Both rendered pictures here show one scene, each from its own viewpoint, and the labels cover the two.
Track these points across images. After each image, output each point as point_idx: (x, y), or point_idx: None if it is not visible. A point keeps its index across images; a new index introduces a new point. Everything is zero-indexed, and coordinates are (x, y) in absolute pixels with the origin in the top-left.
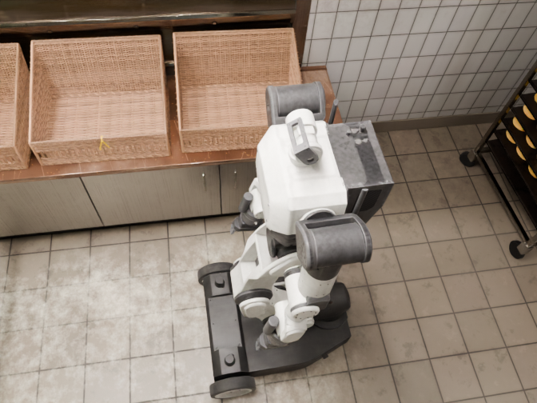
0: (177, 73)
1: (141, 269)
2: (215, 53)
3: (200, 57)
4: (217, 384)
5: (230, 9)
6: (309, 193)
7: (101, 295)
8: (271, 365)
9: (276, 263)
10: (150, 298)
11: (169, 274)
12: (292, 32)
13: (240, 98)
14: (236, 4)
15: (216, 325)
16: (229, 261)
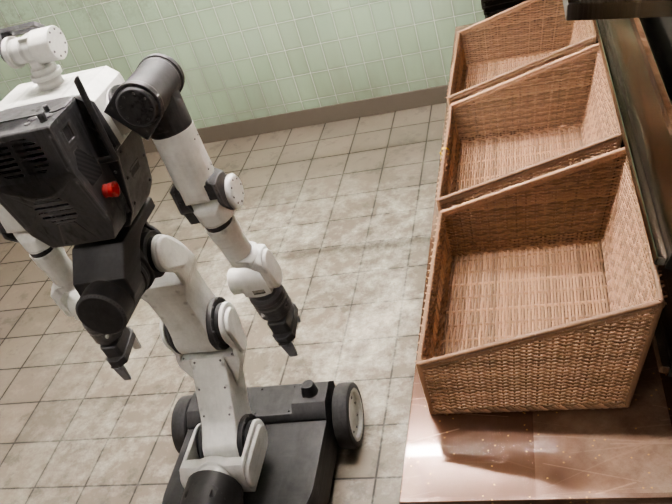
0: (543, 178)
1: (405, 347)
2: (625, 228)
3: (620, 217)
4: (191, 395)
5: (645, 166)
6: (10, 93)
7: (380, 313)
8: (182, 455)
9: None
10: (359, 359)
11: (388, 377)
12: (648, 302)
13: (569, 319)
14: (651, 164)
15: (257, 392)
16: (387, 452)
